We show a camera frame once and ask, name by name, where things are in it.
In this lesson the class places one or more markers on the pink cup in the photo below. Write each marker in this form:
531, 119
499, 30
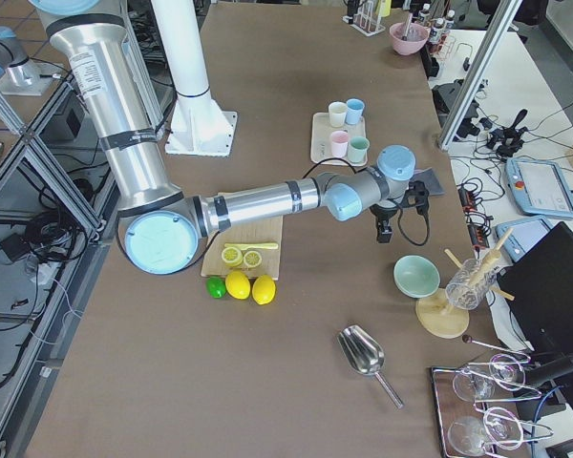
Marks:
339, 143

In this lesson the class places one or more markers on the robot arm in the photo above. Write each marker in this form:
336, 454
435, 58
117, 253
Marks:
159, 226

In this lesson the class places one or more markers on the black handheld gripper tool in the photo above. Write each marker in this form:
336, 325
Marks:
506, 141

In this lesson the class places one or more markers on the black monitor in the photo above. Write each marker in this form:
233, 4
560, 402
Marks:
542, 283

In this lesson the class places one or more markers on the lemon slice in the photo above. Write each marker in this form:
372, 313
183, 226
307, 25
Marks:
252, 259
232, 256

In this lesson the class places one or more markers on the wooden cutting board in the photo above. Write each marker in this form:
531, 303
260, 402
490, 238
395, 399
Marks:
262, 238

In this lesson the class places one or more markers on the grey folded cloth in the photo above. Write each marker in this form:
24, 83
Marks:
430, 180

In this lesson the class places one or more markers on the green cup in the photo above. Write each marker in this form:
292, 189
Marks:
357, 149

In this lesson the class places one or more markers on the clear textured glass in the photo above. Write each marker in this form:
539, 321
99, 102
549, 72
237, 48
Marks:
468, 287

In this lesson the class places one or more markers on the yellow bottle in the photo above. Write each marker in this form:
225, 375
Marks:
383, 8

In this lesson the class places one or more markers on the green lime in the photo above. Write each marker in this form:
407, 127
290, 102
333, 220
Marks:
215, 287

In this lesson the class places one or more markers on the yellow plastic knife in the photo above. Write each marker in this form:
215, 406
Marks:
253, 246

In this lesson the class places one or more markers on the wooden cup stand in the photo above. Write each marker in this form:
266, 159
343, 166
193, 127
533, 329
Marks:
444, 320

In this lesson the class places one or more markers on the green bowl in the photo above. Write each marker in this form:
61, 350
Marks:
416, 277

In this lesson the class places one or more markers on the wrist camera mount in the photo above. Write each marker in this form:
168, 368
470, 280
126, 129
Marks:
417, 197

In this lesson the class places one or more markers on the aluminium frame post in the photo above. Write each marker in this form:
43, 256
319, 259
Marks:
498, 27

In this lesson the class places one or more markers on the cream rabbit tray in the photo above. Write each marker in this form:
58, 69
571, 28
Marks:
319, 144

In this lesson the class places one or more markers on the metal scoop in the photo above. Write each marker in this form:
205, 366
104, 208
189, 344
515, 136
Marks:
366, 356

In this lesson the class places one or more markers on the blue teach pendant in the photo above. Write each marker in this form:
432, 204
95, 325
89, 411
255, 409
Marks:
539, 187

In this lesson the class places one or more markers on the pink bowl with ice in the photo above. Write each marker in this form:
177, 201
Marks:
410, 43

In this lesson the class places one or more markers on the cream white cup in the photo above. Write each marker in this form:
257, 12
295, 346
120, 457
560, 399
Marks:
337, 111

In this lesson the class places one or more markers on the metal tube in bowl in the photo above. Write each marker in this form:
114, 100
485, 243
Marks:
406, 27

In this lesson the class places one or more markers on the yellow lemon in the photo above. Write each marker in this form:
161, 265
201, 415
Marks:
238, 285
264, 290

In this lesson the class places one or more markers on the wine glass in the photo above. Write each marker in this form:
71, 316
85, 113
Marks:
477, 382
498, 430

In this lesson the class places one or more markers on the white pillar base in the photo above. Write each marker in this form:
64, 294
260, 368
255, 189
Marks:
198, 127

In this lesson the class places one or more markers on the blue cup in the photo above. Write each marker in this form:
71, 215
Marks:
355, 109

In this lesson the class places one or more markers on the white wire rack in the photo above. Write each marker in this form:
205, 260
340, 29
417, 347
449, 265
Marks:
366, 21

